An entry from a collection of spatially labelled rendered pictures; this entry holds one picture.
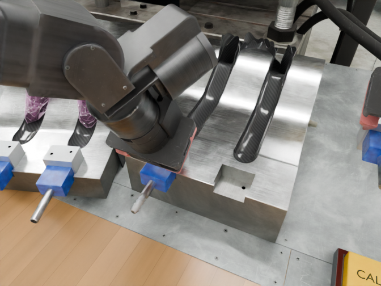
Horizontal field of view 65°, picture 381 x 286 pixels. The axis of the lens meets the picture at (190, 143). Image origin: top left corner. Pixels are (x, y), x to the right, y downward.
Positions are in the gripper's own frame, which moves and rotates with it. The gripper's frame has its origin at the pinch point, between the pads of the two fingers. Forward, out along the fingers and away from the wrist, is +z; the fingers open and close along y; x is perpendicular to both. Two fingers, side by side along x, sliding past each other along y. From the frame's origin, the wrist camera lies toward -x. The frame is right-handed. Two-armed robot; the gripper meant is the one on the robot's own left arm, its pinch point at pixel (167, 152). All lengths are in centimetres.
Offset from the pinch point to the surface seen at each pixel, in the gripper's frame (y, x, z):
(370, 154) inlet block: -27.3, -8.7, 0.6
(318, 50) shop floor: -23, -166, 200
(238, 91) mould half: -4.9, -18.6, 11.9
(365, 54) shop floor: -62, -174, 204
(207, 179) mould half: -7.1, 1.9, 0.9
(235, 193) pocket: -11.3, 2.1, 3.8
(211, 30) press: 19, -56, 47
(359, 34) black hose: -26, -51, 29
